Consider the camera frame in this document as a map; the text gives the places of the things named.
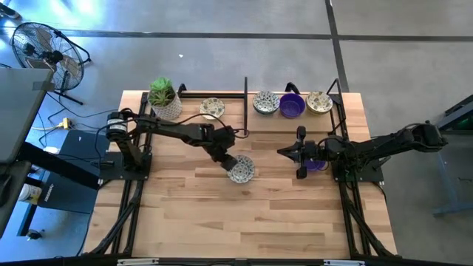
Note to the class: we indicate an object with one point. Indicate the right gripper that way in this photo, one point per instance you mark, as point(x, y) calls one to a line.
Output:
point(314, 151)

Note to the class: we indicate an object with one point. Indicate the raised wooden platform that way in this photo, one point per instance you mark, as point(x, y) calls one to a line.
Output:
point(273, 123)

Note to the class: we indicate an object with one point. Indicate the white frame label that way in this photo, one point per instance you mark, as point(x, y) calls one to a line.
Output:
point(343, 263)
point(138, 262)

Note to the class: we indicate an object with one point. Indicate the black aluminium table frame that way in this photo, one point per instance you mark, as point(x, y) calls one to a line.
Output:
point(221, 95)

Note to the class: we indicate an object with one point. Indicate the person's foot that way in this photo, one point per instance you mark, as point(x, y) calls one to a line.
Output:
point(8, 11)

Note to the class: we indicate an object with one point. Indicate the black desk crossbar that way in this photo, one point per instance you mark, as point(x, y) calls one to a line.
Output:
point(59, 166)

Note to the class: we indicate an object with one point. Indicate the dark grey side desk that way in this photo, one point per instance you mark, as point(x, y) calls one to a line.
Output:
point(20, 173)

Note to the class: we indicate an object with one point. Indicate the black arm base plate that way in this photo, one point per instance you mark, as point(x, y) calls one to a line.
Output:
point(373, 175)
point(114, 173)

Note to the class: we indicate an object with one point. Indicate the green succulent plant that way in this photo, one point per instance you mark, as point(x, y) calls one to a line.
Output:
point(161, 90)

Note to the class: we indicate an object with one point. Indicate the black cabinet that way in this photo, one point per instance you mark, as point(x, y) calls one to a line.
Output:
point(74, 184)

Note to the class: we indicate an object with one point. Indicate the black floor fan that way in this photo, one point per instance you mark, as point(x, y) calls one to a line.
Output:
point(48, 55)

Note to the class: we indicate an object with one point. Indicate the white plastic container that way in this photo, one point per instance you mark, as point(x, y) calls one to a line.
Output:
point(29, 193)

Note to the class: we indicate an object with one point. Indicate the blue-grey metal stand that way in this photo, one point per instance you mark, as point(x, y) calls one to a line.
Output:
point(442, 184)

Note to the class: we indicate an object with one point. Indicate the grey desk top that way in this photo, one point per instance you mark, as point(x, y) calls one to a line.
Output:
point(18, 111)

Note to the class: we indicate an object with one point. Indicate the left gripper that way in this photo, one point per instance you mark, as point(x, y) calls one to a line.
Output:
point(226, 157)

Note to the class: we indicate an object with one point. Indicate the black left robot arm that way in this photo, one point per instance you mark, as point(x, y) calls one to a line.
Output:
point(173, 130)

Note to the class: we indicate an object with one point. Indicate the white patterned plant pot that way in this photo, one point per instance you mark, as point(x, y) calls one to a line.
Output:
point(170, 111)

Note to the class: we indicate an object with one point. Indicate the black upright frame post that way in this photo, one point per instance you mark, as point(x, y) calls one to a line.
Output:
point(245, 107)

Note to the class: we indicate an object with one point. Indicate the black caster wheel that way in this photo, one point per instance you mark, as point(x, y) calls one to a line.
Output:
point(34, 234)

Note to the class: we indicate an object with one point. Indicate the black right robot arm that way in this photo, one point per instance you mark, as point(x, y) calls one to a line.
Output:
point(388, 144)

